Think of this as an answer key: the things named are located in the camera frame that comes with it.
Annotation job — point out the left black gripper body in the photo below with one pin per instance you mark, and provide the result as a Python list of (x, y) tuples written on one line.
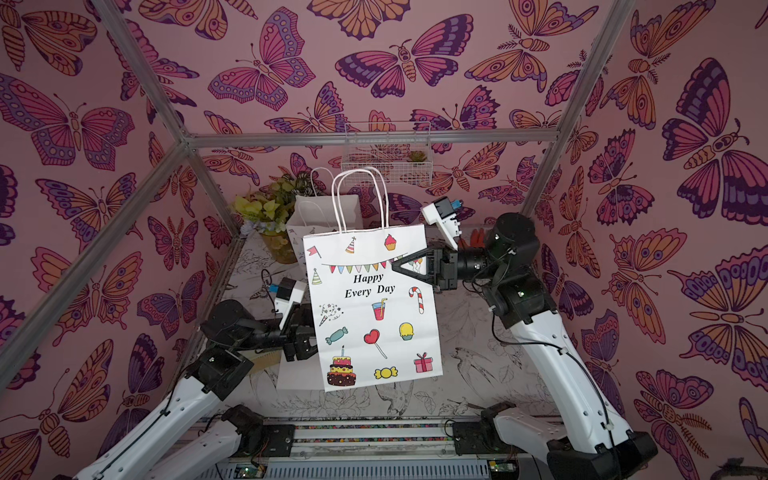
[(296, 324)]

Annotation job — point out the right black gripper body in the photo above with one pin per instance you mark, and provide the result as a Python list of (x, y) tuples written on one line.
[(446, 268)]

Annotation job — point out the white wire wall basket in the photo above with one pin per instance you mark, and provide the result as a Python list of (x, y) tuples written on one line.
[(384, 146)]

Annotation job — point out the small plant in basket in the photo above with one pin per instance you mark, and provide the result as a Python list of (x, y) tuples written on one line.
[(417, 156)]

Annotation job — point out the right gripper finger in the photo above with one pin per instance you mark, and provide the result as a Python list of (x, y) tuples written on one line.
[(406, 270), (419, 260)]

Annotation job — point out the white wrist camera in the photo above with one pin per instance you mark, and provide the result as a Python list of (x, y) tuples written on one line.
[(443, 213), (288, 294)]

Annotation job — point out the red rubber glove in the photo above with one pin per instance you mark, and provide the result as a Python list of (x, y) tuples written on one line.
[(474, 240)]

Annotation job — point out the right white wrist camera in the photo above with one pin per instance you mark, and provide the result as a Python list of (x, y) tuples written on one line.
[(443, 213)]

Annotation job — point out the white paper gift bag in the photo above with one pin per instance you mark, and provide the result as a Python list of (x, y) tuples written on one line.
[(300, 375)]

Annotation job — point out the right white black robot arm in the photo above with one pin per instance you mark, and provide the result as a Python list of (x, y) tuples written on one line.
[(594, 441)]

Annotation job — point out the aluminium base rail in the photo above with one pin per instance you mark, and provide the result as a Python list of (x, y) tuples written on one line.
[(430, 448)]

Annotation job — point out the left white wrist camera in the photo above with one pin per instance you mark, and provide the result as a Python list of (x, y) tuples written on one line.
[(288, 294)]

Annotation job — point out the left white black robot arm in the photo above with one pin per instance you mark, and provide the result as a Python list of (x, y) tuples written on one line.
[(146, 451)]

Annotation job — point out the potted green leafy plant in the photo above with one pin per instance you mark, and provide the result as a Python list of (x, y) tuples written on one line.
[(266, 213)]

